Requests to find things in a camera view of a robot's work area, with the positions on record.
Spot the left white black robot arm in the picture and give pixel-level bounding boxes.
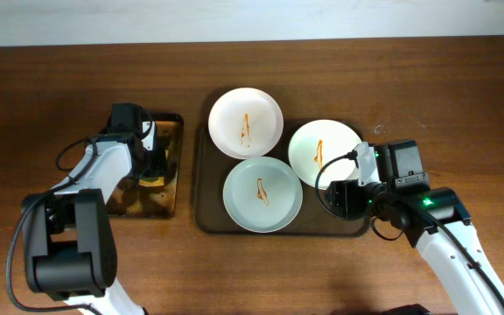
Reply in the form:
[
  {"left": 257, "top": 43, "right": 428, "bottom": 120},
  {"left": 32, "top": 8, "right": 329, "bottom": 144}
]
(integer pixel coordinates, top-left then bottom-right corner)
[{"left": 5, "top": 103, "right": 166, "bottom": 314}]

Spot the large brown serving tray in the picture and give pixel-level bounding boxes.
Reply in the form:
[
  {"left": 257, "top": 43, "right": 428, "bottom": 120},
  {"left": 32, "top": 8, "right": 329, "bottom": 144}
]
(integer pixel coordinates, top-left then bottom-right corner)
[{"left": 192, "top": 122, "right": 370, "bottom": 238}]

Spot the white plate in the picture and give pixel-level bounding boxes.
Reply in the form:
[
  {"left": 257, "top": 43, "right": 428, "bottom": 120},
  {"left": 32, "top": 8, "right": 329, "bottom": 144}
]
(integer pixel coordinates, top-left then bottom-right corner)
[
  {"left": 207, "top": 87, "right": 284, "bottom": 159},
  {"left": 288, "top": 119, "right": 361, "bottom": 187}
]

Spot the yellow green sponge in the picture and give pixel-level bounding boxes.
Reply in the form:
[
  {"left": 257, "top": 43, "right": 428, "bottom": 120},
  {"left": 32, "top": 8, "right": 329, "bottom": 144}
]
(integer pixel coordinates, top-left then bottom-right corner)
[{"left": 138, "top": 176, "right": 165, "bottom": 187}]

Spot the pale blue plate front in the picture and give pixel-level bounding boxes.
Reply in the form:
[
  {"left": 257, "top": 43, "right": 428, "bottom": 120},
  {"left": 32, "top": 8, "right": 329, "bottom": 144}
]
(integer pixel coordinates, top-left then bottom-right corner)
[{"left": 222, "top": 157, "right": 303, "bottom": 234}]

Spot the small tray with soapy water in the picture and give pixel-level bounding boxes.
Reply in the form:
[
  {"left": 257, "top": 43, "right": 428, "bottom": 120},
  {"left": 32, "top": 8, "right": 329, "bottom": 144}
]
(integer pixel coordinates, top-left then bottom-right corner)
[{"left": 106, "top": 113, "right": 184, "bottom": 220}]

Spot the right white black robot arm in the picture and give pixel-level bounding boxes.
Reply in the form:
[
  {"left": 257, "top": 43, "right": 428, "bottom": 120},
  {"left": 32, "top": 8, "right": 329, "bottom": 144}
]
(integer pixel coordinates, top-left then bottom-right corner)
[{"left": 315, "top": 140, "right": 504, "bottom": 314}]

